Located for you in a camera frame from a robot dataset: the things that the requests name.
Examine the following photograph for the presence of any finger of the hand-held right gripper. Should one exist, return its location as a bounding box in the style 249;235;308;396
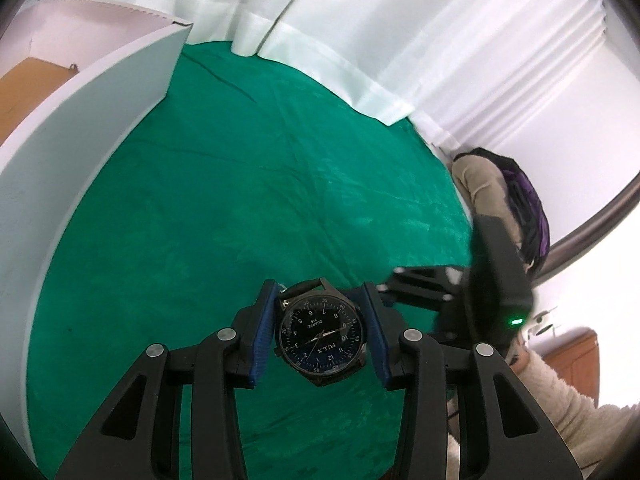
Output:
377;266;470;315

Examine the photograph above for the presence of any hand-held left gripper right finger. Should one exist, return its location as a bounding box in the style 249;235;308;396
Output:
361;282;583;480

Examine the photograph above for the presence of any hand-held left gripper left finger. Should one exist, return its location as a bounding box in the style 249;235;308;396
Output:
55;280;280;480

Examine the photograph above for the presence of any black wristwatch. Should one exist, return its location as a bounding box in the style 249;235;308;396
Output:
274;277;368;387

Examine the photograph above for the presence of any white cardboard box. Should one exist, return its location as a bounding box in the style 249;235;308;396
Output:
0;0;194;467

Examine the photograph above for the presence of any beige and purple cloth bundle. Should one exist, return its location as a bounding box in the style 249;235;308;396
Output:
450;147;551;277

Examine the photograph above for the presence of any brown wooden furniture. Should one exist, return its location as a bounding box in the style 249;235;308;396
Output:
542;329;601;403

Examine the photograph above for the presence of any green velvet cloth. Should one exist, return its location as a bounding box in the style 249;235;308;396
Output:
27;41;476;480

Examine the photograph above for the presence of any white curtain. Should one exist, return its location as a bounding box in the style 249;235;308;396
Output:
50;0;640;261

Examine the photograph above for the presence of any grey metal rail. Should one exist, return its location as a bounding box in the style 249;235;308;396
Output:
547;172;640;277

